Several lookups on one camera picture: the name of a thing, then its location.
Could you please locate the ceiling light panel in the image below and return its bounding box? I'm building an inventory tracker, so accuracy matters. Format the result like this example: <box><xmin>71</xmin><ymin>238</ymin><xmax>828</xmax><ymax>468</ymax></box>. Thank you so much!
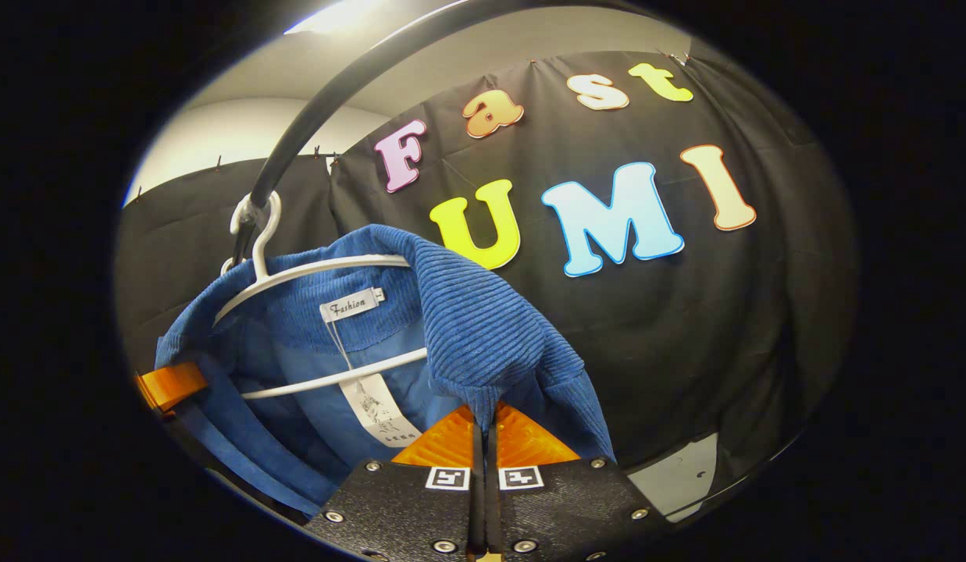
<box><xmin>283</xmin><ymin>0</ymin><xmax>390</xmax><ymax>36</ymax></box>

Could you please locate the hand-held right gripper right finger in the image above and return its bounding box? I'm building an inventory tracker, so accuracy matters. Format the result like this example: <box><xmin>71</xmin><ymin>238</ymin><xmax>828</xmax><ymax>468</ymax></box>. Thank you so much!
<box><xmin>484</xmin><ymin>402</ymin><xmax>675</xmax><ymax>562</ymax></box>

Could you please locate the blue corduroy jacket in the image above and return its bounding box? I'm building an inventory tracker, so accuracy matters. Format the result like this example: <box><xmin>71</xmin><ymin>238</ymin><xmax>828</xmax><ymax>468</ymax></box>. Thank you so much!
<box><xmin>153</xmin><ymin>224</ymin><xmax>618</xmax><ymax>520</ymax></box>

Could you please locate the black clothes rack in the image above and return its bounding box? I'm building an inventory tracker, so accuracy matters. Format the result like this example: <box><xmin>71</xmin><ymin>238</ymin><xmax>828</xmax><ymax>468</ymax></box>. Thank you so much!
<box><xmin>229</xmin><ymin>0</ymin><xmax>483</xmax><ymax>266</ymax></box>

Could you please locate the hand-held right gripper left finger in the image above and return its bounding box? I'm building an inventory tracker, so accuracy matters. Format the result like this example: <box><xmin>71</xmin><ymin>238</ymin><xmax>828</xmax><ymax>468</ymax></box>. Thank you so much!
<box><xmin>301</xmin><ymin>404</ymin><xmax>485</xmax><ymax>562</ymax></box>

